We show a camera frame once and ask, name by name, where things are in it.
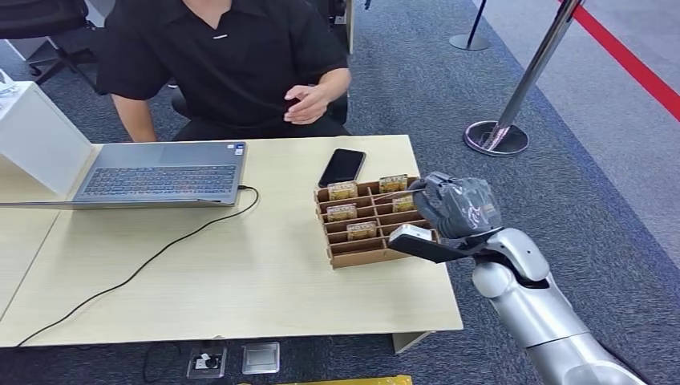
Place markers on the person's left hand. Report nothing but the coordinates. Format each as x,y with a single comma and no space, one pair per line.
308,106

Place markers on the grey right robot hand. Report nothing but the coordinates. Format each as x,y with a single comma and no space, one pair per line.
462,207

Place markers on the gold patterned card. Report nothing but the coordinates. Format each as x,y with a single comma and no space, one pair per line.
361,231
341,212
393,184
402,204
342,191

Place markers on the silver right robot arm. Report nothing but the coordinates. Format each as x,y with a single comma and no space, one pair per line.
531,313

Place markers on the person's left forearm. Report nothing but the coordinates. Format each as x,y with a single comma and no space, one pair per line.
334,85

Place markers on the person's right forearm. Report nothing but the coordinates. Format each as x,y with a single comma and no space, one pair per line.
133,119

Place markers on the person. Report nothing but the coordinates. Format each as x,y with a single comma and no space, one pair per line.
228,69

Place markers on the cardboard card holder box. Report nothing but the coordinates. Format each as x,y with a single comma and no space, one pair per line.
356,252

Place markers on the black smartphone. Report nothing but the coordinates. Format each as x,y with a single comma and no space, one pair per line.
341,167

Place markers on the pale wooden panel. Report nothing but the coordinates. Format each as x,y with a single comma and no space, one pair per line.
349,24

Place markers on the pale wooden desk leg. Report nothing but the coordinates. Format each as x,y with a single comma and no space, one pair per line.
412,341

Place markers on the grey laptop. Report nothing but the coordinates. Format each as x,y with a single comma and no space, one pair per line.
159,178

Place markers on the yellow floor tape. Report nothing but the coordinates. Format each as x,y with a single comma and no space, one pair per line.
329,381

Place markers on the red barrier belt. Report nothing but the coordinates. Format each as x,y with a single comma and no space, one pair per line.
627,61

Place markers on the silver floor box cover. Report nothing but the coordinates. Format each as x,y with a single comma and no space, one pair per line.
261,358

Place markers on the white box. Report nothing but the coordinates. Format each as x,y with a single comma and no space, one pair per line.
37,138

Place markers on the open floor socket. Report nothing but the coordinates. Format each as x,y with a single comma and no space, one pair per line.
207,362

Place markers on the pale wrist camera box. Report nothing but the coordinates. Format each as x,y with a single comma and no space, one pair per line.
412,236

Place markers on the silver stanchion post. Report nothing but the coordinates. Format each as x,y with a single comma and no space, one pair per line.
497,138

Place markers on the black stanchion post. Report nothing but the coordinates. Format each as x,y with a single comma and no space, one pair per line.
468,41

